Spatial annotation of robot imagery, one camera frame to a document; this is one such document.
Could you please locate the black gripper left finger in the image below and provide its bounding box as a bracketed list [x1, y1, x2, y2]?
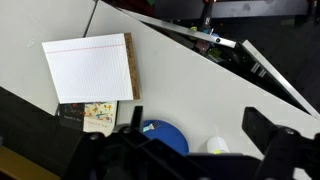
[61, 106, 200, 180]

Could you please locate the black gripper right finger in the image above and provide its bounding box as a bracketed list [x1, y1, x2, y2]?
[242, 107, 320, 180]

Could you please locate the white paper cup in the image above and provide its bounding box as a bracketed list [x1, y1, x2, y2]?
[207, 136, 229, 154]

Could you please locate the blue round disc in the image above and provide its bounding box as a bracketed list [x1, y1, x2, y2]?
[143, 120, 189, 155]

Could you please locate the book with colourful cover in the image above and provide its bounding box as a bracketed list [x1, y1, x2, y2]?
[59, 101, 118, 136]

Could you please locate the white lined notepad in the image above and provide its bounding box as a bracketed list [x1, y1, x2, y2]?
[42, 33, 140, 104]

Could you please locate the metal table frame rail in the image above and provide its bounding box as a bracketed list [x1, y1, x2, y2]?
[120, 8, 236, 48]

